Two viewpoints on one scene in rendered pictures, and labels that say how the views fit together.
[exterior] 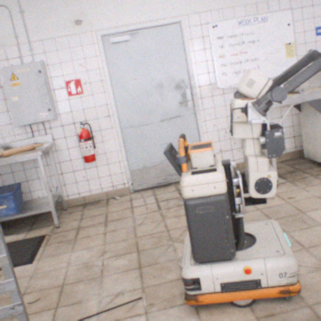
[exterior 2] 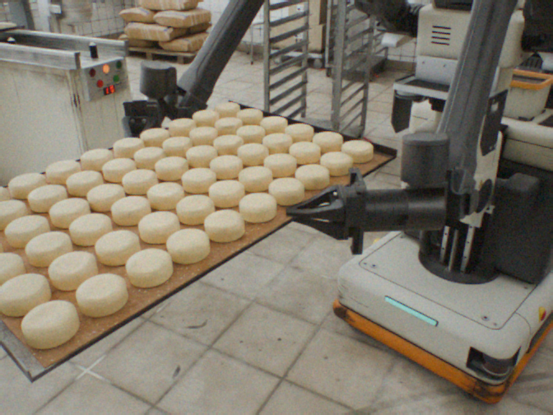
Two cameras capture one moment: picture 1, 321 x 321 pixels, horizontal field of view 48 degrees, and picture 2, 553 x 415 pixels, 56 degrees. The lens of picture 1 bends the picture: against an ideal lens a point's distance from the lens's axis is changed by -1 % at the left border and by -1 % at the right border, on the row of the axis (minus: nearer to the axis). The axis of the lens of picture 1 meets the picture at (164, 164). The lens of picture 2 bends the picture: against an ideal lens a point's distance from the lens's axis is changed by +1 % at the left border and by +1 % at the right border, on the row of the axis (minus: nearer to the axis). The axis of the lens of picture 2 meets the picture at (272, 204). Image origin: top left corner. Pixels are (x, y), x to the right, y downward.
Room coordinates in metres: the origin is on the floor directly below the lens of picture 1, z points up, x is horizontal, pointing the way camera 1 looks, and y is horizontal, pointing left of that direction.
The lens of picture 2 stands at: (2.48, -1.99, 1.32)
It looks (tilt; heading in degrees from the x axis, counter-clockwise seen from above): 28 degrees down; 125
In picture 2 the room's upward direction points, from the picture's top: straight up
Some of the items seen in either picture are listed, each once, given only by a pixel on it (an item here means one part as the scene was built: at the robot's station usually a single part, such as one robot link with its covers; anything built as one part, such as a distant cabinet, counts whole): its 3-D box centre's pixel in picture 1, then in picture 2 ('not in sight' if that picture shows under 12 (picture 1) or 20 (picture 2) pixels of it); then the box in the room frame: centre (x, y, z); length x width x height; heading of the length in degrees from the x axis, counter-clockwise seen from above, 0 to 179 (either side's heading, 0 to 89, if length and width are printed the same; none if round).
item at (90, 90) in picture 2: not in sight; (104, 78); (0.61, -0.58, 0.77); 0.24 x 0.04 x 0.14; 98
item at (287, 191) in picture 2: not in sight; (286, 191); (2.13, -1.45, 1.00); 0.05 x 0.05 x 0.02
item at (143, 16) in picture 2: not in sight; (151, 13); (-2.61, 2.68, 0.47); 0.72 x 0.42 x 0.17; 95
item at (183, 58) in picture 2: not in sight; (169, 49); (-2.35, 2.69, 0.06); 1.20 x 0.80 x 0.11; 7
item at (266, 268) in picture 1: (236, 258); (453, 287); (2.15, -0.34, 0.16); 0.67 x 0.64 x 0.25; 81
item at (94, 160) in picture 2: not in sight; (97, 160); (1.81, -1.52, 1.00); 0.05 x 0.05 x 0.02
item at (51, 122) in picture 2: not in sight; (58, 135); (0.25, -0.63, 0.45); 0.70 x 0.34 x 0.90; 8
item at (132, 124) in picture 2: not in sight; (139, 140); (1.77, -1.40, 0.98); 0.09 x 0.07 x 0.07; 126
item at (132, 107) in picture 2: not in sight; (146, 121); (1.72, -1.34, 0.99); 0.07 x 0.07 x 0.10; 36
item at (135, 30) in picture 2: not in sight; (155, 30); (-2.33, 2.47, 0.32); 0.72 x 0.42 x 0.17; 9
